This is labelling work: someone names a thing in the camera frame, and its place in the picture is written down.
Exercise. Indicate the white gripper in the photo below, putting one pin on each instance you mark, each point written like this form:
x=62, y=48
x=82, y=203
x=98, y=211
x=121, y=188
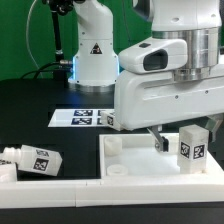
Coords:
x=155, y=99

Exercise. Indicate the white square tabletop part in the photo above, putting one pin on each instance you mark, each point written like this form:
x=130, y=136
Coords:
x=137, y=155

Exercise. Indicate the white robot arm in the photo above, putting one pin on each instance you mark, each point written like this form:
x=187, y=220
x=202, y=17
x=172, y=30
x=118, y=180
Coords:
x=176, y=74

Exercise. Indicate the white U-shaped fence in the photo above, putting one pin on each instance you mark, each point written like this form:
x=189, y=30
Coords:
x=114, y=190

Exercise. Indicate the white tag sheet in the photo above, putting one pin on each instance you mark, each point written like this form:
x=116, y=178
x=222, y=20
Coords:
x=77, y=117

